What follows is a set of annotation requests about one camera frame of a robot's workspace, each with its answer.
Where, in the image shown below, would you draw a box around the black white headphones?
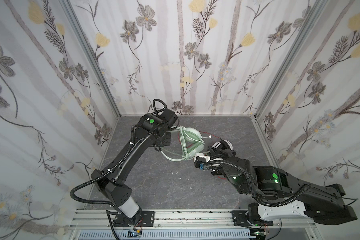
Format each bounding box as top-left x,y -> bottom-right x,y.
212,140 -> 233,150

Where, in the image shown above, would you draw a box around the green white headphones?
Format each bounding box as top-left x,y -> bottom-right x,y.
161,126 -> 212,162

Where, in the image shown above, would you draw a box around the red headphone cable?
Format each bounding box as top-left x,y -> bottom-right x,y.
197,130 -> 229,181

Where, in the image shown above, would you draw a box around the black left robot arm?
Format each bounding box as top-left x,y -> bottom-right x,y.
70,99 -> 180,226

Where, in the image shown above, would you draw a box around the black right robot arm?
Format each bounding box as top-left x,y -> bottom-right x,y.
194,147 -> 358,226

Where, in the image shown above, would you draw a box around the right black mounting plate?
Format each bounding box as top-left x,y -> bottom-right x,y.
232,211 -> 274,229

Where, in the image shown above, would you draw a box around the black mounting plate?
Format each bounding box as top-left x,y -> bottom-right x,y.
138,211 -> 156,228
232,211 -> 274,229

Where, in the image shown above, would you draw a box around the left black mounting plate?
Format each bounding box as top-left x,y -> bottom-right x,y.
138,211 -> 156,228

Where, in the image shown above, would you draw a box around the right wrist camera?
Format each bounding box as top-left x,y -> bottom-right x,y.
194,153 -> 211,170

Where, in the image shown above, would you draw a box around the black corrugated cable conduit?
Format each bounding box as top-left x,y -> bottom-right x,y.
69,125 -> 137,206

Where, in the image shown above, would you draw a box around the white slotted cable duct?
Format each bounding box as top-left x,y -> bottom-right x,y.
77,229 -> 256,240

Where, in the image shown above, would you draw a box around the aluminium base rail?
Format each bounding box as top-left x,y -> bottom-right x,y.
68,209 -> 318,233

